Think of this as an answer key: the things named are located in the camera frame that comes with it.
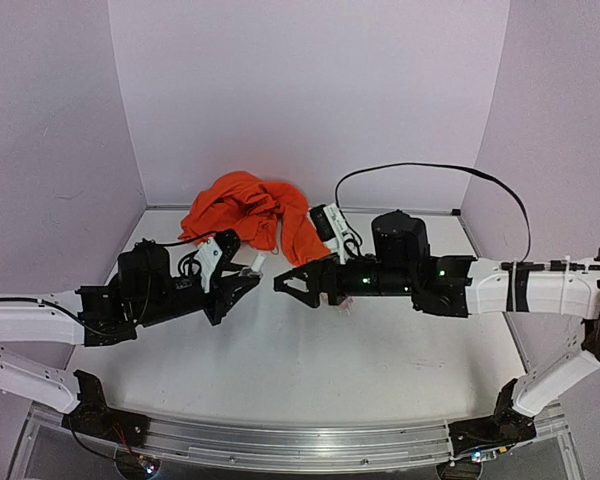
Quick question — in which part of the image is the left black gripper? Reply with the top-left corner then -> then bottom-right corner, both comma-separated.
138,266 -> 261,331

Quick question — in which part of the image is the white nail polish cap brush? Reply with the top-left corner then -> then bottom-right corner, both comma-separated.
250,253 -> 267,273

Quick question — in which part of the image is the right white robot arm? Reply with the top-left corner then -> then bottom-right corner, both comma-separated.
274,205 -> 600,418

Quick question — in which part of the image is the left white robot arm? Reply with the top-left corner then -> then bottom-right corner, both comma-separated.
0,230 -> 266,437

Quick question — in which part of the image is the mannequin hand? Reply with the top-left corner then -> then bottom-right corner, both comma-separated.
334,296 -> 355,316

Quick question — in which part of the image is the orange crumpled garment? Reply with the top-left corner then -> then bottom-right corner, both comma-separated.
179,172 -> 331,267

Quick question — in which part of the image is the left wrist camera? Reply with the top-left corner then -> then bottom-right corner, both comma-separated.
195,229 -> 241,293

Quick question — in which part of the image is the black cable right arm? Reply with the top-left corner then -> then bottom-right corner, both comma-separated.
333,162 -> 532,262

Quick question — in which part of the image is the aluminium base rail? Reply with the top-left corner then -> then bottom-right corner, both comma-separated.
9,402 -> 581,480

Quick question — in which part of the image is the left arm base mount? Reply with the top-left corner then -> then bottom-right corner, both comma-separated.
61,370 -> 150,447

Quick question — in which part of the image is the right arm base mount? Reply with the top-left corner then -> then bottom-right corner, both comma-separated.
449,379 -> 536,458

